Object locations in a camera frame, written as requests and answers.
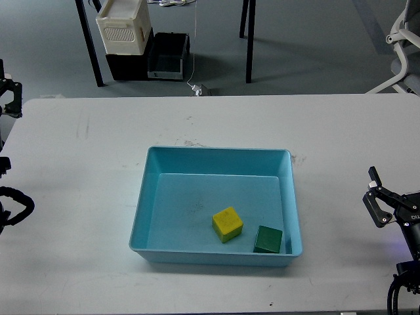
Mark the black table legs right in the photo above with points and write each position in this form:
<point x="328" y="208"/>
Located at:
<point x="247" y="29"/>

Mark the black open storage bin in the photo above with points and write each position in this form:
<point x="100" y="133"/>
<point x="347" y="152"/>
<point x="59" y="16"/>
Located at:
<point x="167" y="57"/>

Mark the yellow block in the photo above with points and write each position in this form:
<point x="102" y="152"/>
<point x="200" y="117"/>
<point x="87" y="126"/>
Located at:
<point x="227" y="224"/>

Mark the black crate under cream crate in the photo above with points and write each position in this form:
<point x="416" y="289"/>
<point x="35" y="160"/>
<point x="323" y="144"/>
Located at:
<point x="128" y="64"/>

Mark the black table leg left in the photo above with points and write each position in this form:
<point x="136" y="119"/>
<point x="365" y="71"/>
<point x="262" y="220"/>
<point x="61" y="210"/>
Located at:
<point x="80" y="7"/>

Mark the white office chair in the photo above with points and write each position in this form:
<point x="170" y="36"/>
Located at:
<point x="403" y="34"/>

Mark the green block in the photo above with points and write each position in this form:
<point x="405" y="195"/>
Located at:
<point x="268" y="240"/>

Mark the light blue plastic box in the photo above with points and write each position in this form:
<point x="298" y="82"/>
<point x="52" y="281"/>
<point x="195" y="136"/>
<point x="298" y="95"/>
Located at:
<point x="183" y="187"/>

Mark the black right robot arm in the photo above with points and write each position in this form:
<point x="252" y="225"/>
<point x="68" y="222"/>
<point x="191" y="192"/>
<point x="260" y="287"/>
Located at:
<point x="407" y="276"/>

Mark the cream plastic crate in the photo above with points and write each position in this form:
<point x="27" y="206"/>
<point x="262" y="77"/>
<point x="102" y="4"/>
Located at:
<point x="124" y="26"/>

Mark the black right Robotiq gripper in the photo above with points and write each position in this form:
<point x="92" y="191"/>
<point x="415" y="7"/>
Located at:
<point x="385" y="206"/>

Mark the white power adapter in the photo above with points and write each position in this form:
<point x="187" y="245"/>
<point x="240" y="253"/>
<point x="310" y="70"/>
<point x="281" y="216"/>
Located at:
<point x="200" y="90"/>

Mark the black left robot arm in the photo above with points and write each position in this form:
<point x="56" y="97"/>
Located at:
<point x="13" y="109"/>

